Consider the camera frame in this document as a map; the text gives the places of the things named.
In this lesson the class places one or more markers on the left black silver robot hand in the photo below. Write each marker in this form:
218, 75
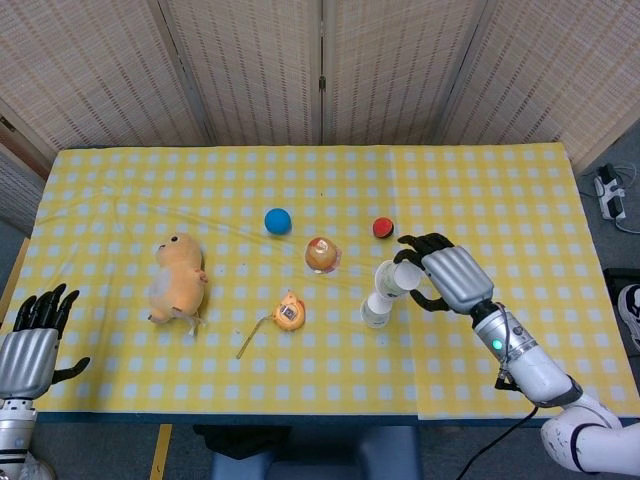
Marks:
27, 357

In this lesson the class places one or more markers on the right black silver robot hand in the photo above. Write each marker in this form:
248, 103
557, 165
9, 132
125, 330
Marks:
457, 280

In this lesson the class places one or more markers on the white paper cup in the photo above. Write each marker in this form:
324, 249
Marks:
397, 280
376, 311

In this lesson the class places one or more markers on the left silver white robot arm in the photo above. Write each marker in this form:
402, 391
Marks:
12, 435

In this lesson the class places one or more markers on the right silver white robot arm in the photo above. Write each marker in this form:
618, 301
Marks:
540, 370

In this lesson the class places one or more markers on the red black ball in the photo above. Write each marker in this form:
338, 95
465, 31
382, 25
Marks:
382, 227

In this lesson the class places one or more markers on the small yellow checked tablecloth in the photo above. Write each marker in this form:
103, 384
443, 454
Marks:
525, 210

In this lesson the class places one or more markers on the wrapped bread bun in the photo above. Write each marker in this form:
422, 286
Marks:
322, 255

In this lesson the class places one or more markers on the yellow floor tape strip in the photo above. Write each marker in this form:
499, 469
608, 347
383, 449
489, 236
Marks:
161, 452

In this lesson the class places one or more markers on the woven folding screen panel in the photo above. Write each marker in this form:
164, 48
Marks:
90, 70
250, 70
560, 70
20, 190
395, 70

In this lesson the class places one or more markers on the yellow plush animal toy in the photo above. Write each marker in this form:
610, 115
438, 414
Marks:
179, 280

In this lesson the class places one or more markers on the orange toy tape measure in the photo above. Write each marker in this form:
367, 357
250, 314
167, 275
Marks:
289, 312

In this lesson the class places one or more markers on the white power strip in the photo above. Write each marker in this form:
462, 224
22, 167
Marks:
610, 192

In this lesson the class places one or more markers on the black white shoe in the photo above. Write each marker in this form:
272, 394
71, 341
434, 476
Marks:
631, 312

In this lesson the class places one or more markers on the blue ball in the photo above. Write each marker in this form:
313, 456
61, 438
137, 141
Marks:
277, 221

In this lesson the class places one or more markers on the large yellow checked tablecloth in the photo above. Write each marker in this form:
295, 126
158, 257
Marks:
225, 190

